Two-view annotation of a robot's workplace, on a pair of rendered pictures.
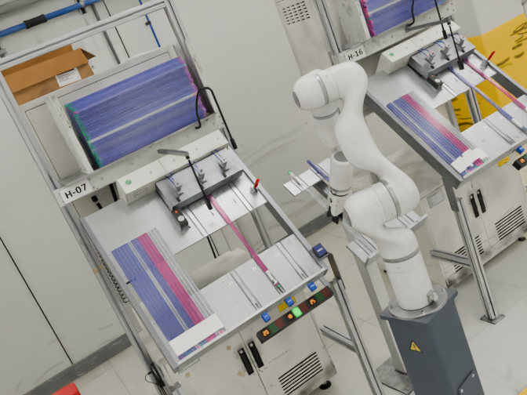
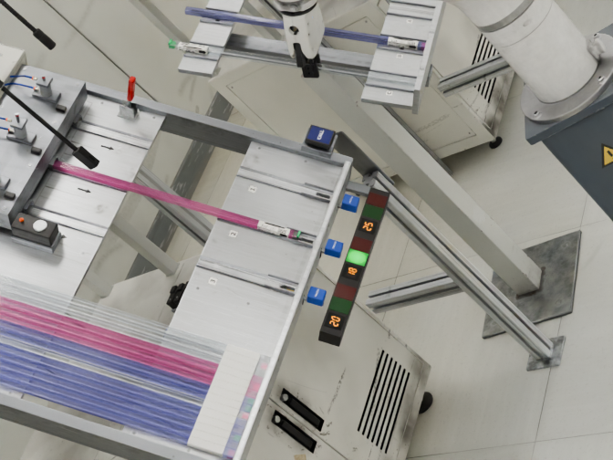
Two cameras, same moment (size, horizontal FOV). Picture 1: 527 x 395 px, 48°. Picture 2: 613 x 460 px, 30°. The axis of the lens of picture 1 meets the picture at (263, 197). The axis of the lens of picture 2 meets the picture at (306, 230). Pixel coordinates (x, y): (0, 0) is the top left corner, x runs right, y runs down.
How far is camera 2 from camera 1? 0.66 m
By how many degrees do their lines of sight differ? 19
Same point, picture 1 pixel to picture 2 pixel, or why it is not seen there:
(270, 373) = (342, 428)
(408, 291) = (560, 58)
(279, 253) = (254, 184)
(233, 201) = (106, 150)
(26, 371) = not seen: outside the picture
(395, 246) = not seen: outside the picture
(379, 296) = (437, 179)
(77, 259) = not seen: outside the picture
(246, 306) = (270, 299)
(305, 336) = (354, 332)
